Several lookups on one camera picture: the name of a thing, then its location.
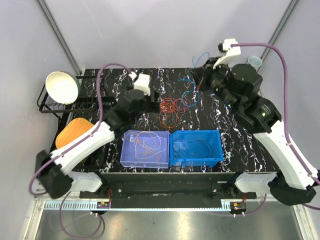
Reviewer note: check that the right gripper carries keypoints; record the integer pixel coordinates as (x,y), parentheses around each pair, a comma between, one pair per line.
(208,71)

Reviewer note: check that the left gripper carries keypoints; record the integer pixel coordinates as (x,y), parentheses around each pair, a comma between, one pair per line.
(153,107)

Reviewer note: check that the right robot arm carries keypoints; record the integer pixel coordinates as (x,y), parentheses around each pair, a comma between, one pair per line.
(238,86)

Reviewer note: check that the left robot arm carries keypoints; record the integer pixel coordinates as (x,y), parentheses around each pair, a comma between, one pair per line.
(55,170)

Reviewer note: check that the white mug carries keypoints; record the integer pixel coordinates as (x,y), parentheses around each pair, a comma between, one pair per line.
(255,62)

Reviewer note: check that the purple plastic bin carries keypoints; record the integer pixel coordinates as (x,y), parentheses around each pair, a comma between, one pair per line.
(145,149)

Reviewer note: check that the orange woven plate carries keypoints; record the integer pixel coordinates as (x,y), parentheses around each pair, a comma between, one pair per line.
(72,131)

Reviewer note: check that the white bowl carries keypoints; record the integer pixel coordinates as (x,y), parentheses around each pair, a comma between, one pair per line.
(63,87)

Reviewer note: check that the blue plastic bin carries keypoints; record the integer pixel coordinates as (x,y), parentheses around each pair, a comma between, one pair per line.
(195,148)

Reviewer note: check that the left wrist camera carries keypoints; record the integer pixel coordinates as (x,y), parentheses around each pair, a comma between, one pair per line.
(142,83)

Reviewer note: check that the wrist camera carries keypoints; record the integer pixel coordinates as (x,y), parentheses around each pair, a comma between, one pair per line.
(229,52)
(142,83)

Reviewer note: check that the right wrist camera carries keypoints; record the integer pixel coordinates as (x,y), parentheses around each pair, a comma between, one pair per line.
(229,52)

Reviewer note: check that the black wire dish rack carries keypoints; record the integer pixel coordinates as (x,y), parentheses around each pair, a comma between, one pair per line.
(86,106)

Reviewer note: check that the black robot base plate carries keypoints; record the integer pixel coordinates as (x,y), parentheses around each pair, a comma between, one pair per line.
(191,190)

